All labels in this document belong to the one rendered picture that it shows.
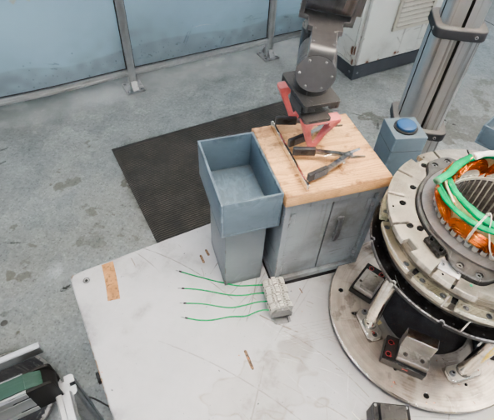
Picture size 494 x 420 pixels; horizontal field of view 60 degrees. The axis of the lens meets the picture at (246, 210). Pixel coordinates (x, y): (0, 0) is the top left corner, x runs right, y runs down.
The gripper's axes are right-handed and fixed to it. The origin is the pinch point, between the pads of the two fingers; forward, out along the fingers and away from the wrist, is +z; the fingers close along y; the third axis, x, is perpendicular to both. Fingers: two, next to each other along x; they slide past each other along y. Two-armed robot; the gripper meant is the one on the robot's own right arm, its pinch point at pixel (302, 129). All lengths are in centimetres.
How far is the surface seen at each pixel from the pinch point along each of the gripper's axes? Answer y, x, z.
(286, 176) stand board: 8.5, -6.4, 2.2
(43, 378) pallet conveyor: 18, -55, 34
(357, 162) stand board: 8.8, 7.3, 2.2
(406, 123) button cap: -1.0, 24.3, 4.3
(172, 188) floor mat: -95, -14, 109
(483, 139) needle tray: 6.9, 38.0, 5.2
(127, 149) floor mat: -132, -31, 109
